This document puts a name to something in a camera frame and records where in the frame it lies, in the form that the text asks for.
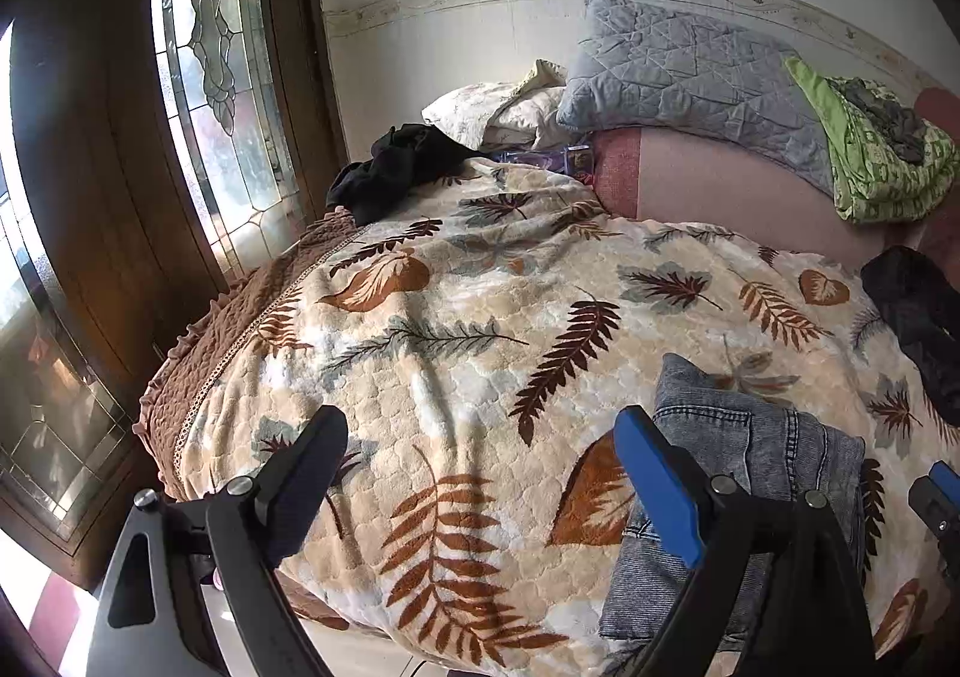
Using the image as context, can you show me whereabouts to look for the wooden stained glass door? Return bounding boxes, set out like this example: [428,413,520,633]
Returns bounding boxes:
[0,0,353,595]

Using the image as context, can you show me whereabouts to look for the brown quilted bedspread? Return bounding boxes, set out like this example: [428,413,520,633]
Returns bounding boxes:
[133,208,361,498]

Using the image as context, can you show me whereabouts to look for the grey denim pants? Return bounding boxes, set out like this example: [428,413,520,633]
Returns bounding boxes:
[598,353,867,648]

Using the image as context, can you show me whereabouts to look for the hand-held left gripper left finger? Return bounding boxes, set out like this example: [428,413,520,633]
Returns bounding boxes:
[84,405,350,677]

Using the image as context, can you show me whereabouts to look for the dark grey cloth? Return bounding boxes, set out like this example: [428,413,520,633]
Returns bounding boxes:
[844,77,935,164]

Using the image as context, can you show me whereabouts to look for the pink sofa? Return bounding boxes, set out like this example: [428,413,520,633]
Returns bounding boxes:
[585,84,960,273]

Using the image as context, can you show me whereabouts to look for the green patterned cloth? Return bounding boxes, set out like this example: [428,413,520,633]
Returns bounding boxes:
[784,56,960,224]

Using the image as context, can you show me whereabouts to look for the grey quilted pillow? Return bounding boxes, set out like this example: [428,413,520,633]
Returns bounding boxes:
[556,0,837,194]

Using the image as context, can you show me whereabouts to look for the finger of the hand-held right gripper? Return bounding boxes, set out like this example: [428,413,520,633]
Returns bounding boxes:
[907,461,960,562]

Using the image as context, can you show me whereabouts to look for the black garment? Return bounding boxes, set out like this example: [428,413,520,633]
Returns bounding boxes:
[326,124,492,226]
[861,245,960,427]

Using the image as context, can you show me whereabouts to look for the white pillow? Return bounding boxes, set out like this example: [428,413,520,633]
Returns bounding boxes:
[421,58,571,151]

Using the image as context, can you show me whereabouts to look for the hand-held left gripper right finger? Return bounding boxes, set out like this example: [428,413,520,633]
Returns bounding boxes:
[613,405,877,677]

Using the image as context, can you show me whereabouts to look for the leaf print blanket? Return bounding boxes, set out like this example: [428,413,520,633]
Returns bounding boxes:
[161,155,960,677]

